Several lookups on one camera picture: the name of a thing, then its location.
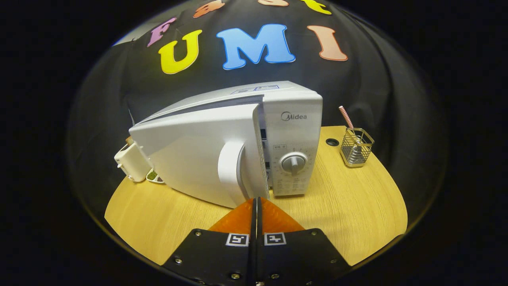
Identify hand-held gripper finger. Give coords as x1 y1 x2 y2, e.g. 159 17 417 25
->
257 197 353 286
164 197 256 286

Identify white toaster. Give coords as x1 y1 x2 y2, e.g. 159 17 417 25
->
114 141 152 183

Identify wire mesh utensil holder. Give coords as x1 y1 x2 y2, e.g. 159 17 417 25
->
340 128 375 168

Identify white microwave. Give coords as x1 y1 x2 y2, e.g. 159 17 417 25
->
129 81 323 209

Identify white divided seed dish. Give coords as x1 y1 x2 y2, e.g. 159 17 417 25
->
146 168 165 184

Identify pink striped straw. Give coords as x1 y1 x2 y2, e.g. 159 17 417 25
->
339 106 356 133

